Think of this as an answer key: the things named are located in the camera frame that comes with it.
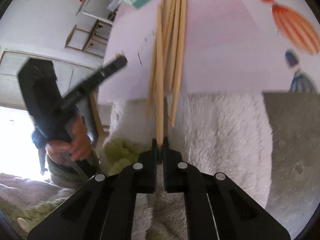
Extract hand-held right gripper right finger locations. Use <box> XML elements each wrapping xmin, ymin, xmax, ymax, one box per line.
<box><xmin>162</xmin><ymin>137</ymin><xmax>292</xmax><ymax>240</ymax></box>

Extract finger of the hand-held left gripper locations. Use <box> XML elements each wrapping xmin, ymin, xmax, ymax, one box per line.
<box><xmin>86</xmin><ymin>56</ymin><xmax>128</xmax><ymax>90</ymax></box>

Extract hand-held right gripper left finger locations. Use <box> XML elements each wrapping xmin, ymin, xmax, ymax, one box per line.
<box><xmin>27</xmin><ymin>137</ymin><xmax>158</xmax><ymax>240</ymax></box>

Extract tan wooden chopstick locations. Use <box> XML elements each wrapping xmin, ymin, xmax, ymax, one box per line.
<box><xmin>155</xmin><ymin>0</ymin><xmax>167</xmax><ymax>153</ymax></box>

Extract pile of chopsticks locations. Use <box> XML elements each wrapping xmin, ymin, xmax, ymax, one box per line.
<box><xmin>146</xmin><ymin>0</ymin><xmax>188</xmax><ymax>128</ymax></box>

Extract person's left hand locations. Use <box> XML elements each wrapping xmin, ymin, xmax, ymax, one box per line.
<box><xmin>46</xmin><ymin>116</ymin><xmax>92</xmax><ymax>167</ymax></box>

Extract wooden chair with black seat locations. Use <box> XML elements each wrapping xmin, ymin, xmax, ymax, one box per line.
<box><xmin>65</xmin><ymin>20</ymin><xmax>111</xmax><ymax>56</ymax></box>

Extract white panel door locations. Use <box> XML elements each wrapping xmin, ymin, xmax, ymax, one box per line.
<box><xmin>0</xmin><ymin>47</ymin><xmax>103</xmax><ymax>113</ymax></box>

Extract white fluffy robe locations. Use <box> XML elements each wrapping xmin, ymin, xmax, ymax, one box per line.
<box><xmin>103</xmin><ymin>92</ymin><xmax>273</xmax><ymax>240</ymax></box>

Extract white fluffy cloth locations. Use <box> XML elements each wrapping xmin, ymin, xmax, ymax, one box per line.
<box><xmin>0</xmin><ymin>172</ymin><xmax>75</xmax><ymax>230</ymax></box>

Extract pink printed tablecloth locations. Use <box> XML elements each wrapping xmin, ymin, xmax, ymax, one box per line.
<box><xmin>97</xmin><ymin>0</ymin><xmax>320</xmax><ymax>105</ymax></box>

